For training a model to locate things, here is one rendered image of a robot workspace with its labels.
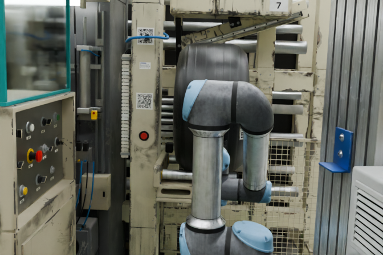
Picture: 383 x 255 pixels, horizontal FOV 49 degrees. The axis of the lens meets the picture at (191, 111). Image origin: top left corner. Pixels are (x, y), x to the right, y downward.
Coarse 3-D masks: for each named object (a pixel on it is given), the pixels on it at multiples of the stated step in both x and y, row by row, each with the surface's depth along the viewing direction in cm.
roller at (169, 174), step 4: (164, 172) 187; (168, 172) 187; (172, 172) 187; (176, 172) 187; (180, 172) 187; (184, 172) 187; (188, 172) 187; (192, 172) 187; (232, 172) 187; (236, 172) 187; (164, 176) 187; (168, 176) 187; (172, 176) 187; (176, 176) 187; (180, 176) 187; (184, 176) 186; (188, 176) 186; (232, 176) 186; (236, 176) 185
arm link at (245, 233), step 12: (228, 228) 122; (240, 228) 119; (252, 228) 120; (264, 228) 122; (228, 240) 118; (240, 240) 117; (252, 240) 115; (264, 240) 116; (228, 252) 117; (240, 252) 116; (252, 252) 115; (264, 252) 116
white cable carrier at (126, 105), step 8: (128, 56) 190; (128, 64) 193; (128, 72) 191; (128, 80) 191; (128, 88) 192; (128, 96) 196; (128, 104) 192; (128, 112) 193; (128, 120) 198; (128, 128) 194; (128, 136) 194; (128, 144) 199; (128, 152) 196
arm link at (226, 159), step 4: (224, 152) 139; (224, 156) 138; (228, 156) 139; (224, 160) 138; (228, 160) 138; (224, 164) 138; (228, 164) 138; (224, 168) 138; (228, 168) 142; (224, 172) 141; (228, 172) 143
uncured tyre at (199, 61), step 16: (192, 48) 183; (208, 48) 182; (224, 48) 182; (240, 48) 187; (192, 64) 174; (208, 64) 174; (224, 64) 174; (240, 64) 175; (176, 80) 175; (192, 80) 171; (224, 80) 170; (240, 80) 171; (176, 96) 173; (176, 112) 172; (176, 128) 174; (176, 144) 178; (192, 144) 173; (240, 144) 174; (176, 160) 189; (192, 160) 179; (240, 160) 182
